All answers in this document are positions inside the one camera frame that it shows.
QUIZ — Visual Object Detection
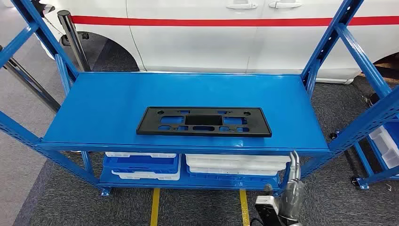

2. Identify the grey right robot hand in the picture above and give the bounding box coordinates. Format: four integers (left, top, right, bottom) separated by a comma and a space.
263, 151, 306, 225

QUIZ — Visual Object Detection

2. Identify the black plastic plate frame part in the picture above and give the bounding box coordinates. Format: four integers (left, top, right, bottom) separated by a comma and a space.
136, 106, 273, 138

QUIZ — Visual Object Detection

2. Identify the blue steel shelf rack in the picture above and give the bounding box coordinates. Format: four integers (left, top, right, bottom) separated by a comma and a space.
0, 0, 399, 198
329, 118, 399, 191

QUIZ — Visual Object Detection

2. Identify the yellow floor tape strip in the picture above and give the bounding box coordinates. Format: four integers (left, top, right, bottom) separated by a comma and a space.
150, 188, 161, 226
239, 189, 251, 226

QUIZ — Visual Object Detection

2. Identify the blue plastic bin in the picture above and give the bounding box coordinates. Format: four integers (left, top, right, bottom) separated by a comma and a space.
103, 154, 182, 175
186, 167, 281, 184

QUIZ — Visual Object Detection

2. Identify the white plastic bin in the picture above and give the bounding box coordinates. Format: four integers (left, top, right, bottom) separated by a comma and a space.
368, 125, 399, 169

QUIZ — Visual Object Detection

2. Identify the black round stanchion base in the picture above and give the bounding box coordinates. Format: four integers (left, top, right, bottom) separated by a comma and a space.
369, 92, 383, 108

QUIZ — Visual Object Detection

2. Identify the white car with red stripe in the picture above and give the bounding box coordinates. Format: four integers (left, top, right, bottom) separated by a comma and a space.
40, 0, 399, 85

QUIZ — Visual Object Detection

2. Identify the dark metal bar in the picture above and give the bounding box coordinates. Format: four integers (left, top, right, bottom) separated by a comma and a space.
0, 46, 61, 113

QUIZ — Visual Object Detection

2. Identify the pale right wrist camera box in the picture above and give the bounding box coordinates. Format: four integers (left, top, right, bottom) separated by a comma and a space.
255, 195, 283, 226

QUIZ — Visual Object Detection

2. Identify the black stanchion post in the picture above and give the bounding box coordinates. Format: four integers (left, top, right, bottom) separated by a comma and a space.
57, 10, 92, 73

